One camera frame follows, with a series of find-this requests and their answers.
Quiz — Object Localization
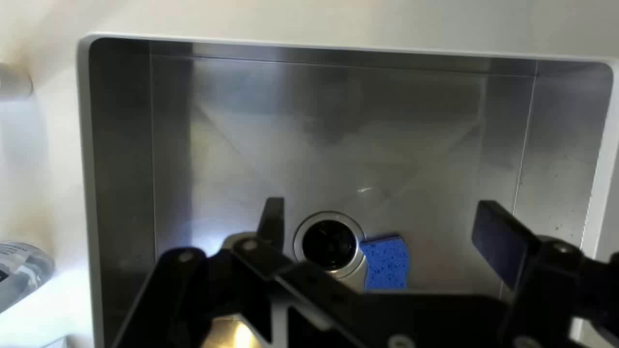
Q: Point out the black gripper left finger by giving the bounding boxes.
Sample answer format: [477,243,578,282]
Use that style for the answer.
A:
[112,195,394,348]

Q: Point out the round sink drain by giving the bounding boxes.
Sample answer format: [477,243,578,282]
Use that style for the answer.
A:
[289,208,369,291]

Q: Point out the blue sponge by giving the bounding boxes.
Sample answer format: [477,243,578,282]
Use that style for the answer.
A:
[357,231,411,293]

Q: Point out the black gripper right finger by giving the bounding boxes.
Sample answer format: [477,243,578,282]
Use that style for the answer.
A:
[469,198,619,348]

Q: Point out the stainless steel sink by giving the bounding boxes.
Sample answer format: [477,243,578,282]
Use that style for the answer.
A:
[75,34,619,348]

